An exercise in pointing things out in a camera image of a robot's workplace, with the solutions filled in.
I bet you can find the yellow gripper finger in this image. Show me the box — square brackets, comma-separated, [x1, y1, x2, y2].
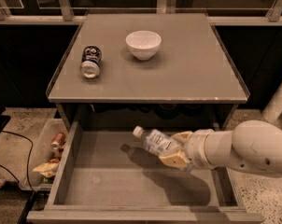
[159, 149, 190, 169]
[171, 131, 192, 145]

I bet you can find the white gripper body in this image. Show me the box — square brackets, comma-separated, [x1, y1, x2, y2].
[184, 129, 215, 172]

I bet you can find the blue plastic bottle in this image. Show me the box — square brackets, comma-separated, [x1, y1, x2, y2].
[133, 126, 182, 156]

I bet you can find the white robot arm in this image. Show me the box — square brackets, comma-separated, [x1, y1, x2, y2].
[159, 83, 282, 176]

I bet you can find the grey cabinet with counter top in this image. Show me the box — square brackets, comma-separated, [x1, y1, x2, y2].
[47, 13, 249, 129]

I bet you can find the open grey top drawer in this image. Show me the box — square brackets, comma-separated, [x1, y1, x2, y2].
[27, 122, 263, 224]

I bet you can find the white ceramic bowl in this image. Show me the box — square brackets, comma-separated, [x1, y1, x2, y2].
[125, 31, 162, 61]

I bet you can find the blue soda can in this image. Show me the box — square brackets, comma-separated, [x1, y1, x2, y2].
[80, 45, 102, 78]

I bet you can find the orange soda can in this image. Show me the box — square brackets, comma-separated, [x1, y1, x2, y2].
[50, 133, 65, 149]

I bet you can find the yellow snack bag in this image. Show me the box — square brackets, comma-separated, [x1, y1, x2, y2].
[33, 162, 59, 178]

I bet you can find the clear plastic bin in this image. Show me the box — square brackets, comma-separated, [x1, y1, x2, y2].
[19, 119, 68, 191]

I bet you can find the metal railing frame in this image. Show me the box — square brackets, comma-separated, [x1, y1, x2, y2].
[0, 0, 282, 26]

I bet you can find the black cable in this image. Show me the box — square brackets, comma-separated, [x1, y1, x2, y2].
[0, 127, 35, 192]

